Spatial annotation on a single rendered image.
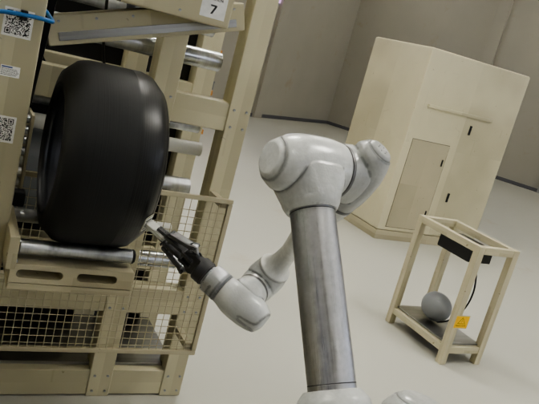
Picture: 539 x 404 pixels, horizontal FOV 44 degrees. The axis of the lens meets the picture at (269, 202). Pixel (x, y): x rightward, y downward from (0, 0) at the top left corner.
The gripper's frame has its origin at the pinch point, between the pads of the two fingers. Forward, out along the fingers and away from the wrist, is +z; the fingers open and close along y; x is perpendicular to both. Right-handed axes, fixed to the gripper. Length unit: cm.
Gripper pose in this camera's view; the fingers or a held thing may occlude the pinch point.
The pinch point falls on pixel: (156, 230)
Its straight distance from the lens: 197.5
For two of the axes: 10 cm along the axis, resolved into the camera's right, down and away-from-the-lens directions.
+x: 5.0, -4.0, 7.6
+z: -7.6, -6.4, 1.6
